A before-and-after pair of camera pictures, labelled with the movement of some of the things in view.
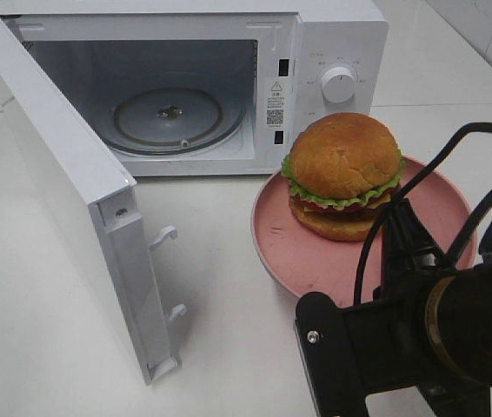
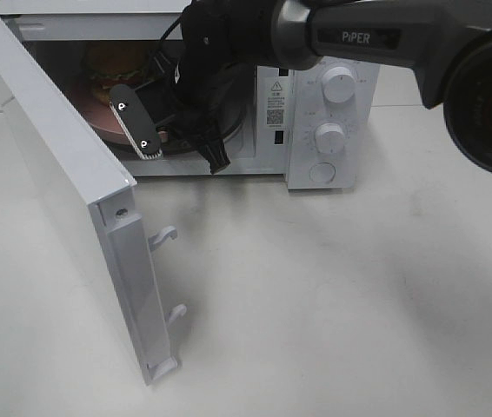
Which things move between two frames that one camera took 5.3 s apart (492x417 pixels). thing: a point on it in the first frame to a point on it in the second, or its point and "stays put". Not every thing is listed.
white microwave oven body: (209, 88) stays put
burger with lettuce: (341, 170) to (114, 62)
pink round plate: (442, 202) to (99, 115)
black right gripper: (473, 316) to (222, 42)
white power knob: (338, 84) stays put
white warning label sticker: (275, 102) stays put
